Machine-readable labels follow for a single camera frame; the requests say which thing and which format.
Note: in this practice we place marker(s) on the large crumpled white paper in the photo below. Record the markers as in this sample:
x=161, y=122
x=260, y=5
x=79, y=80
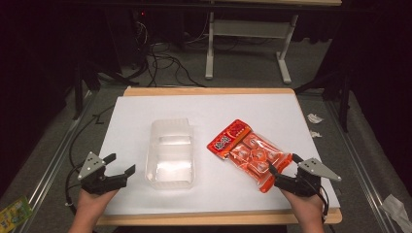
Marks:
x=396, y=210

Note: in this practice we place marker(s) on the black metal stand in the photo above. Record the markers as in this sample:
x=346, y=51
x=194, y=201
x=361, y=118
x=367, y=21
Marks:
x=345, y=97
x=79, y=84

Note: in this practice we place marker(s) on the crumpled white paper scrap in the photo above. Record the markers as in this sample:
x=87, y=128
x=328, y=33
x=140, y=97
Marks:
x=315, y=133
x=314, y=118

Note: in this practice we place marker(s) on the white metal desk frame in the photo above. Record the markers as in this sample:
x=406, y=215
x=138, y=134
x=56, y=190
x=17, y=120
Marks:
x=249, y=28

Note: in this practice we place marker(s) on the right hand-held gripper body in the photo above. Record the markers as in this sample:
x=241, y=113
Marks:
x=299, y=186

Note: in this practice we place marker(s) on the green printed packet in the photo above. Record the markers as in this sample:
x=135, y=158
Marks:
x=13, y=215

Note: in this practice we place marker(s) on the person's right hand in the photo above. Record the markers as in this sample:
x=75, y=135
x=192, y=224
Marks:
x=307, y=208

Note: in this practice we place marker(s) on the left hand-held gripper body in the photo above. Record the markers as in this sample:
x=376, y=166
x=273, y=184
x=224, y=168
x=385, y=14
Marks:
x=97, y=183

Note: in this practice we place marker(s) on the orange snack packet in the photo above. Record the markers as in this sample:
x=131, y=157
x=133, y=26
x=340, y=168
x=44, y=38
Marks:
x=249, y=152

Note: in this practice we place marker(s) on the clear plastic container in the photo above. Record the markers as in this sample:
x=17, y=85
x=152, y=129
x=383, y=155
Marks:
x=170, y=155

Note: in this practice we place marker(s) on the white table mat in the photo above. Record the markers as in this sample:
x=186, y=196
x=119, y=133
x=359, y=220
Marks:
x=210, y=106

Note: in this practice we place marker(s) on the metal floor rail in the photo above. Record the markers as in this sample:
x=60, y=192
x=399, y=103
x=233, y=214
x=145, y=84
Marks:
x=55, y=155
x=359, y=155

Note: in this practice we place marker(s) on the person's left hand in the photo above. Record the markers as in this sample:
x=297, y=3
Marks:
x=92, y=205

